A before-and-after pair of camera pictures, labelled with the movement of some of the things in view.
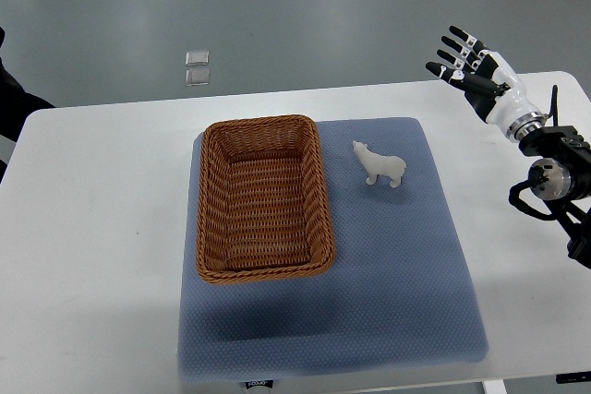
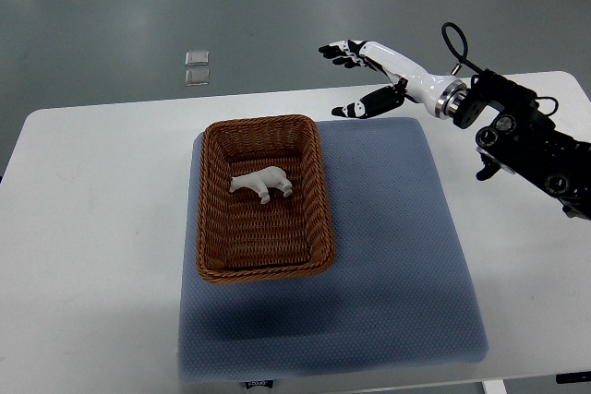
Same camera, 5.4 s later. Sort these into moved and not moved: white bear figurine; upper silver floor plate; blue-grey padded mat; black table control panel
Moved: white bear figurine
Not moved: black table control panel; blue-grey padded mat; upper silver floor plate
